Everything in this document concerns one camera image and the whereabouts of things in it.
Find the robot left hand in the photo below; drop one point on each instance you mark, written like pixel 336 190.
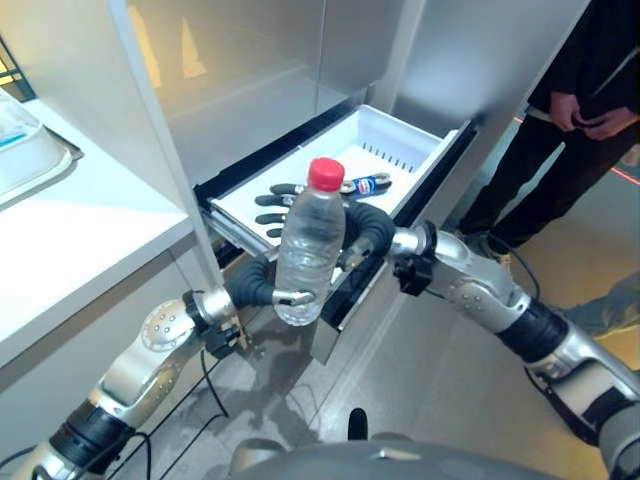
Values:
pixel 250 287

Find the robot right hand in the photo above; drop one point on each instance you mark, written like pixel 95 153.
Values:
pixel 372 225

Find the clear water bottle red cap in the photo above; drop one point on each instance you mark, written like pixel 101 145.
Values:
pixel 310 240

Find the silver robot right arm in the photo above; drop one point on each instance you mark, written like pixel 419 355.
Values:
pixel 480 285

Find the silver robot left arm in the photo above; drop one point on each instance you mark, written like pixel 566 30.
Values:
pixel 150 345

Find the white refrigerator drawer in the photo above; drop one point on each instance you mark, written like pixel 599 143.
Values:
pixel 400 135

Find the silver refrigerator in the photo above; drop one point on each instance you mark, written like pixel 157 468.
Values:
pixel 260 75

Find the blue Pepsi can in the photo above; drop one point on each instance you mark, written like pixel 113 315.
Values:
pixel 366 184

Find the white counter cabinet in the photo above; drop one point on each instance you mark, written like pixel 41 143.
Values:
pixel 85 235

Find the dark robot foot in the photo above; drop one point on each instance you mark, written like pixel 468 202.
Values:
pixel 357 424

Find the person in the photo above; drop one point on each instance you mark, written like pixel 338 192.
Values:
pixel 565 170

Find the person's right hand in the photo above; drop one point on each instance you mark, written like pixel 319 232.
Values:
pixel 564 107

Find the person's hand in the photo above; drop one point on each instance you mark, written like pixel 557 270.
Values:
pixel 605 125
pixel 564 107

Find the grey robot torso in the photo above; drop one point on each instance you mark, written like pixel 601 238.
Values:
pixel 420 460

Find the white plastic basin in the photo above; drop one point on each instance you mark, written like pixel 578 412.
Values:
pixel 35 160

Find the person's left hand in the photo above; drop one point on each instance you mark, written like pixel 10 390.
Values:
pixel 605 125

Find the grey green cloth heap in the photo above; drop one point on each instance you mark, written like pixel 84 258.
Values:
pixel 607 320

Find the clear plastic container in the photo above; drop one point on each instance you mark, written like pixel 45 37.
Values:
pixel 15 122

